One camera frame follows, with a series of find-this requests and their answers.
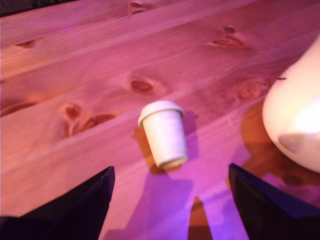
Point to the pale green coffee capsule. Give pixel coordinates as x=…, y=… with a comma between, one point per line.
x=165, y=135

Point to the white milk menu mug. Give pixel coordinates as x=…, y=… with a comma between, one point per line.
x=295, y=112

